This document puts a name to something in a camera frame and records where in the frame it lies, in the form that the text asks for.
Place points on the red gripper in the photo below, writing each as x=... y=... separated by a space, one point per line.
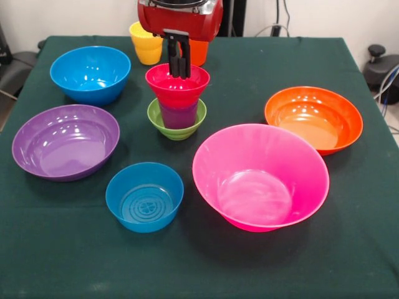
x=180 y=20

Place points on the red plastic bowl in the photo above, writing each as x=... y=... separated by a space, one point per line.
x=177 y=90

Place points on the purple plastic cup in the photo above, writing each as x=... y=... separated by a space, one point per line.
x=179 y=118

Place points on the pink plastic bowl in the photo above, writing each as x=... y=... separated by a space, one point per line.
x=258 y=187

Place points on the orange plastic cup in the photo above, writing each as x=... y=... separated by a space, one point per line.
x=198 y=53

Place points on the yellow plastic cup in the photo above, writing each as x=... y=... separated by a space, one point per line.
x=141 y=46

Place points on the green plastic bowl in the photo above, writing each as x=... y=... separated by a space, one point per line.
x=180 y=134

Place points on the large blue plastic bowl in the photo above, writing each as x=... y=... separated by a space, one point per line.
x=90 y=81

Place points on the purple plastic bowl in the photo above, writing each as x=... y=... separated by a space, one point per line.
x=62 y=146

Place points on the orange plastic bowl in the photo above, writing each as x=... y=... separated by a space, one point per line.
x=311 y=121

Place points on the small blue plastic bowl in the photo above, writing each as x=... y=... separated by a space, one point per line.
x=143 y=202

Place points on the black chair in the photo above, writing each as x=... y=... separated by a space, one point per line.
x=15 y=68

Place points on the dark green tablecloth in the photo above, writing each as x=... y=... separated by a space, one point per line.
x=199 y=264

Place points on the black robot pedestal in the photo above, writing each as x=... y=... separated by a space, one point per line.
x=232 y=15

